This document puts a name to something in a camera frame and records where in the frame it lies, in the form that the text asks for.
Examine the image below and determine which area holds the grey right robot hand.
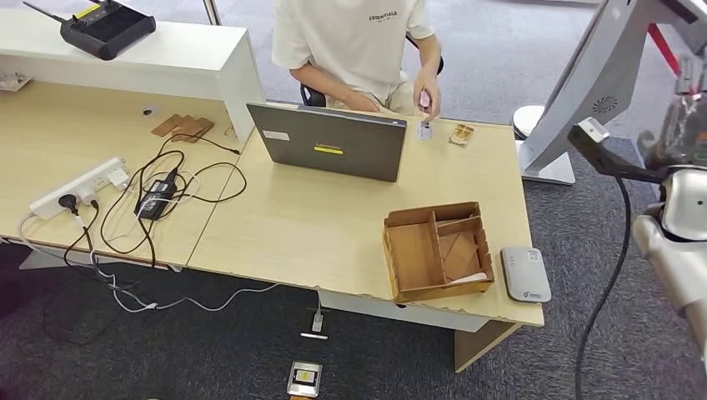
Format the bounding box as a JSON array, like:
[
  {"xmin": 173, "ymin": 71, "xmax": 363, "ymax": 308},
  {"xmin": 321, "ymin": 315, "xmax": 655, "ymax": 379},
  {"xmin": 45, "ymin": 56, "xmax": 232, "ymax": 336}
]
[{"xmin": 637, "ymin": 55, "xmax": 707, "ymax": 170}]

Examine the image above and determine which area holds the person's right hand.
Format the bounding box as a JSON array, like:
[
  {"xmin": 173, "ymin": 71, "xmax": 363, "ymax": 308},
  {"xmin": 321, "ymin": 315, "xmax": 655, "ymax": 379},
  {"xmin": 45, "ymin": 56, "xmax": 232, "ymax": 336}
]
[{"xmin": 344, "ymin": 90, "xmax": 384, "ymax": 115}]

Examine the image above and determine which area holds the person's left hand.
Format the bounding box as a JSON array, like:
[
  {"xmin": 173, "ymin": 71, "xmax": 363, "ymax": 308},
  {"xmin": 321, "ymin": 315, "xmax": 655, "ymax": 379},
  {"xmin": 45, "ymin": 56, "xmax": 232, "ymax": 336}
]
[{"xmin": 413, "ymin": 65, "xmax": 443, "ymax": 122}]

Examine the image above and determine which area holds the wooden organizer box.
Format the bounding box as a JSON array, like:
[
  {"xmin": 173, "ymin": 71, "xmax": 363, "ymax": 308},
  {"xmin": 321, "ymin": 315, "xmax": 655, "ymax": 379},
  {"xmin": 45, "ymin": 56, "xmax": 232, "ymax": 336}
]
[{"xmin": 382, "ymin": 201, "xmax": 496, "ymax": 305}]

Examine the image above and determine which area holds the pale wooden key holder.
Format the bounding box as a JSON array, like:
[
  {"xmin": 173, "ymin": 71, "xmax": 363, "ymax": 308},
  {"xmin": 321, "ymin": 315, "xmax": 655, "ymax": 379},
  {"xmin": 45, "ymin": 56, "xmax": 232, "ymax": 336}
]
[{"xmin": 449, "ymin": 123, "xmax": 475, "ymax": 148}]

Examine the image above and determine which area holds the person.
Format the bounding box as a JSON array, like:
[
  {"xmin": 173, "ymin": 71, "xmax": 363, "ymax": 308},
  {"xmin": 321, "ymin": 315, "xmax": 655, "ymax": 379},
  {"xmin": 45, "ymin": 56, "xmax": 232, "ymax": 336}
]
[{"xmin": 270, "ymin": 0, "xmax": 444, "ymax": 122}]

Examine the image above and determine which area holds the brown wooden card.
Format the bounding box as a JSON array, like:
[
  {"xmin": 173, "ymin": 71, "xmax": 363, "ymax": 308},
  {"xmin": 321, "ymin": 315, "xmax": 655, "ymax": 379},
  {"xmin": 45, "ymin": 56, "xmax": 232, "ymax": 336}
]
[
  {"xmin": 169, "ymin": 116, "xmax": 204, "ymax": 143},
  {"xmin": 150, "ymin": 114, "xmax": 183, "ymax": 139},
  {"xmin": 438, "ymin": 232, "xmax": 459, "ymax": 261},
  {"xmin": 184, "ymin": 117, "xmax": 215, "ymax": 145},
  {"xmin": 443, "ymin": 232, "xmax": 481, "ymax": 281}
]

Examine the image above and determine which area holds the grey card reader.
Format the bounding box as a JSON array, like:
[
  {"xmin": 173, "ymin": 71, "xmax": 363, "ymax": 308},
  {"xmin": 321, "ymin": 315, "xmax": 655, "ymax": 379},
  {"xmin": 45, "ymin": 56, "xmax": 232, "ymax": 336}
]
[{"xmin": 499, "ymin": 247, "xmax": 552, "ymax": 304}]

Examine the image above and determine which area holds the grey laptop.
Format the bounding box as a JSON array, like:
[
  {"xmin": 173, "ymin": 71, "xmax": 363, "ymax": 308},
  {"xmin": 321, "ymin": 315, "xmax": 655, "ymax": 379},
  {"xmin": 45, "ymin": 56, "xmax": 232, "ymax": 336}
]
[{"xmin": 247, "ymin": 102, "xmax": 409, "ymax": 183}]

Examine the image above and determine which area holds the black office chair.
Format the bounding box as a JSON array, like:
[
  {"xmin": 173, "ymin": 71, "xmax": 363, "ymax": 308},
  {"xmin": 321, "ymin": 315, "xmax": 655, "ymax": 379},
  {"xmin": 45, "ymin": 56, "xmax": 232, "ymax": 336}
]
[{"xmin": 299, "ymin": 32, "xmax": 446, "ymax": 108}]

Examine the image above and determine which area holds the white round base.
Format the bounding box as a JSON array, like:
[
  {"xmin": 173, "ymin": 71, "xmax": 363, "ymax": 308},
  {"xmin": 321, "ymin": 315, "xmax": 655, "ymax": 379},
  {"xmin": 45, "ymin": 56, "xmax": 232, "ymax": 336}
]
[{"xmin": 510, "ymin": 104, "xmax": 548, "ymax": 143}]

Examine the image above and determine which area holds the chrome pole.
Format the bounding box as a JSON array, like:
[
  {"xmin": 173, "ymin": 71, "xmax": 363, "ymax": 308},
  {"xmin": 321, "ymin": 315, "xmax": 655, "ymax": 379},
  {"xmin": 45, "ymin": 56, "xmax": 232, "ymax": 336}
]
[{"xmin": 201, "ymin": 0, "xmax": 223, "ymax": 28}]

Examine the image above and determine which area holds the white raised counter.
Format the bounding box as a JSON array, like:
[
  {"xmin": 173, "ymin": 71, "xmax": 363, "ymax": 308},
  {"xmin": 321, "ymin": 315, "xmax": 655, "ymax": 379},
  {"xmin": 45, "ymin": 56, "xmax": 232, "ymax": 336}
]
[{"xmin": 0, "ymin": 9, "xmax": 266, "ymax": 147}]

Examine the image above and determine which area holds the white desk front panel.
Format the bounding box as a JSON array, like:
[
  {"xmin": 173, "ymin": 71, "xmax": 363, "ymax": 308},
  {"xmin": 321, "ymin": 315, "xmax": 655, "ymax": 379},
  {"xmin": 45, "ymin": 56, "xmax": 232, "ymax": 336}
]
[{"xmin": 317, "ymin": 289, "xmax": 492, "ymax": 334}]

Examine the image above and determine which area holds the white plug adapter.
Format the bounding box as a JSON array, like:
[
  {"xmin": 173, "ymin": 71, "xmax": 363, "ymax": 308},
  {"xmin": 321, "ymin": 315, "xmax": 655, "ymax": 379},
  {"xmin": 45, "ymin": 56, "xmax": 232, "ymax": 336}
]
[{"xmin": 299, "ymin": 307, "xmax": 329, "ymax": 342}]

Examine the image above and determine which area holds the black power adapter brick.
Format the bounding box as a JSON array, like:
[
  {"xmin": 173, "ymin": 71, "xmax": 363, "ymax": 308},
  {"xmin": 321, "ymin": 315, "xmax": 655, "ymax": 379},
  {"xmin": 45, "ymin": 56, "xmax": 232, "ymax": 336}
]
[{"xmin": 133, "ymin": 175, "xmax": 178, "ymax": 222}]

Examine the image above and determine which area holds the white charger block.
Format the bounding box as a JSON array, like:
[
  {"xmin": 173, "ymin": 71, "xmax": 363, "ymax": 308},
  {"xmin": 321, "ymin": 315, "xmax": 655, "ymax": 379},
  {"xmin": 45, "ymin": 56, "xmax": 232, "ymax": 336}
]
[{"xmin": 106, "ymin": 167, "xmax": 130, "ymax": 193}]

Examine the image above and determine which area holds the wooden desk leg panel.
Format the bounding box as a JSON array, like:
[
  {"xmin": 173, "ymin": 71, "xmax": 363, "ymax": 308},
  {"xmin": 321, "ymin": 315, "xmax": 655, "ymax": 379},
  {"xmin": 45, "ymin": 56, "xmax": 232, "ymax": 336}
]
[{"xmin": 454, "ymin": 320, "xmax": 523, "ymax": 373}]

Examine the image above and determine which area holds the black remote controller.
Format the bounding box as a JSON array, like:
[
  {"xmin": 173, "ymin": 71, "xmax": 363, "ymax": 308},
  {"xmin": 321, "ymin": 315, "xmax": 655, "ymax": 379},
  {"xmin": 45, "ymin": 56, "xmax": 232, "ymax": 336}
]
[{"xmin": 22, "ymin": 0, "xmax": 158, "ymax": 63}]

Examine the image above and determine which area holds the metal floor socket box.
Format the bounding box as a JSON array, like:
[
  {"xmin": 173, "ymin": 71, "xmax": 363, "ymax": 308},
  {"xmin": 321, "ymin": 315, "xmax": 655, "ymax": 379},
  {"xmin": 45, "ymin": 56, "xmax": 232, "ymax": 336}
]
[{"xmin": 286, "ymin": 361, "xmax": 323, "ymax": 399}]

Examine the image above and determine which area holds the white power strip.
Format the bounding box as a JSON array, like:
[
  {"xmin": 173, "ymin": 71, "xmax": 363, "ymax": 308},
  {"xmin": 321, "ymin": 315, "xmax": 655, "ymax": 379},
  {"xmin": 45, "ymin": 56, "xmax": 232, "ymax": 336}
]
[{"xmin": 28, "ymin": 158, "xmax": 130, "ymax": 223}]

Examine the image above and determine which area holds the black camera bracket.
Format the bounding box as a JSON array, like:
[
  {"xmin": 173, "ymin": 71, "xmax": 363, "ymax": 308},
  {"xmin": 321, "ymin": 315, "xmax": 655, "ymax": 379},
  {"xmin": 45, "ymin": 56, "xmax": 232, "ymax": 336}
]
[{"xmin": 567, "ymin": 123, "xmax": 667, "ymax": 186}]

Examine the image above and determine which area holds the red strap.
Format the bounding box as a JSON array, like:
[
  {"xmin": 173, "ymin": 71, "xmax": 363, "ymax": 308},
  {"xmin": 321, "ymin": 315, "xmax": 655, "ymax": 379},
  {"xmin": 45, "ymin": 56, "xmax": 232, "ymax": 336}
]
[{"xmin": 647, "ymin": 22, "xmax": 682, "ymax": 76}]

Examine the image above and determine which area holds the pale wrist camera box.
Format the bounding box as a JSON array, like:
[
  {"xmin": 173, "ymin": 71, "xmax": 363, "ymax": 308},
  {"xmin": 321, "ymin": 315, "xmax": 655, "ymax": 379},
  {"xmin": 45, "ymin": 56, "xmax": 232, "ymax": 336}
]
[{"xmin": 577, "ymin": 117, "xmax": 611, "ymax": 145}]

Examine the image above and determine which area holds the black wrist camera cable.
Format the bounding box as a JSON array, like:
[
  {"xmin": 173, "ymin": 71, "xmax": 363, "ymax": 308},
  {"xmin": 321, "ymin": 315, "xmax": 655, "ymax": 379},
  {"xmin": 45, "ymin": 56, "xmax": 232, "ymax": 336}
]
[{"xmin": 574, "ymin": 177, "xmax": 634, "ymax": 400}]

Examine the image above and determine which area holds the thin white cable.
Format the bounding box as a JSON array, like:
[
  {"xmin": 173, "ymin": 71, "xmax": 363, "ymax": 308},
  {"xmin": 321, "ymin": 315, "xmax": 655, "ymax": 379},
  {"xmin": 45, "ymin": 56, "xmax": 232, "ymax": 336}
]
[{"xmin": 104, "ymin": 167, "xmax": 201, "ymax": 245}]

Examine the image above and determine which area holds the black charger cable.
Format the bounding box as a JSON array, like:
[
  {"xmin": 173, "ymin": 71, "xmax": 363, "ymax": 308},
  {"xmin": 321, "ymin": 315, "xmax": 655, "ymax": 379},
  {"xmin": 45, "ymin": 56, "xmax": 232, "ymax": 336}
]
[{"xmin": 99, "ymin": 133, "xmax": 248, "ymax": 258}]

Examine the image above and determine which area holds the white floor cable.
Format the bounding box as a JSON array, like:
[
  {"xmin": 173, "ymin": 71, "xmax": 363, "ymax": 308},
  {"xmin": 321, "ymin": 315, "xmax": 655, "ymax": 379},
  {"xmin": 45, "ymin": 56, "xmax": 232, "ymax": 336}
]
[{"xmin": 16, "ymin": 212, "xmax": 281, "ymax": 315}]

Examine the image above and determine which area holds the black power cord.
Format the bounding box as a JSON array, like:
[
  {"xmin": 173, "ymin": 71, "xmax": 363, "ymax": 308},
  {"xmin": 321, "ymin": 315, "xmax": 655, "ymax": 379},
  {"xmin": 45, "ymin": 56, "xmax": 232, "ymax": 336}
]
[{"xmin": 41, "ymin": 205, "xmax": 163, "ymax": 347}]

